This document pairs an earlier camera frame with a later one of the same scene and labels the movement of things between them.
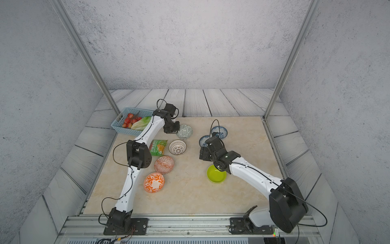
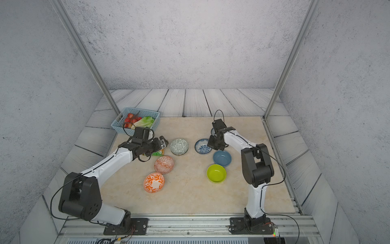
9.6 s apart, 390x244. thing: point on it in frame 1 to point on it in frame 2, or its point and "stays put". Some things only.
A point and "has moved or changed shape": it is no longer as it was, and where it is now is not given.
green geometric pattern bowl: [185, 132] to [179, 146]
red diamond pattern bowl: [163, 164] stays put
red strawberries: [130, 119] stays put
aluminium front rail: [182, 227] stays put
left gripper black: [175, 130] to [157, 146]
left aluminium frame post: [63, 16] stays put
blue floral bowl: [202, 140] has moved or changed shape
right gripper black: [203, 153] to [209, 144]
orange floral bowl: [154, 182] stays put
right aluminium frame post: [314, 6] stays put
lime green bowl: [215, 176] stays put
